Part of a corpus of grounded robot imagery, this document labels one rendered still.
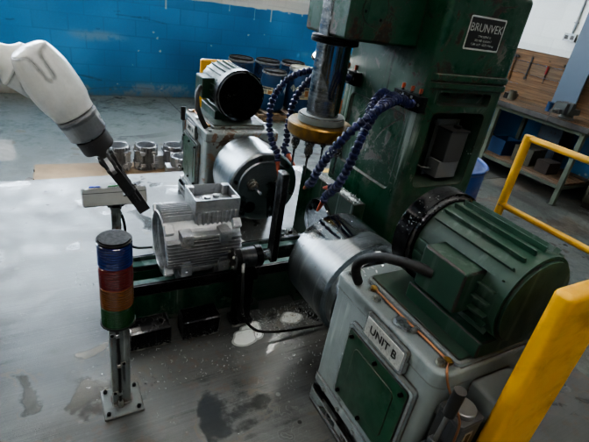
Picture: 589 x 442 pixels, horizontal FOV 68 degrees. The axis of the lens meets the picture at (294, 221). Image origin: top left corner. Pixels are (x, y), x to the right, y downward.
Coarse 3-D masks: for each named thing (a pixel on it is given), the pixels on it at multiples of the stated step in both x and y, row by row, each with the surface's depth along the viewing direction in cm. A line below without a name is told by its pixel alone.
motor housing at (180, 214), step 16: (160, 208) 111; (176, 208) 112; (160, 224) 121; (176, 224) 110; (192, 224) 112; (224, 224) 116; (160, 240) 122; (176, 240) 109; (208, 240) 113; (240, 240) 117; (160, 256) 121; (176, 256) 109; (192, 256) 112; (208, 256) 113; (224, 256) 116; (160, 272) 118
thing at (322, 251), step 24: (336, 216) 109; (312, 240) 105; (336, 240) 101; (360, 240) 100; (384, 240) 103; (288, 264) 110; (312, 264) 102; (336, 264) 97; (312, 288) 101; (336, 288) 96
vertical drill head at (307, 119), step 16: (320, 32) 109; (320, 48) 110; (336, 48) 108; (320, 64) 111; (336, 64) 110; (320, 80) 112; (336, 80) 112; (320, 96) 114; (336, 96) 114; (304, 112) 118; (320, 112) 115; (336, 112) 117; (288, 128) 119; (304, 128) 114; (320, 128) 115; (336, 128) 117; (304, 144) 118; (320, 144) 115; (336, 160) 125
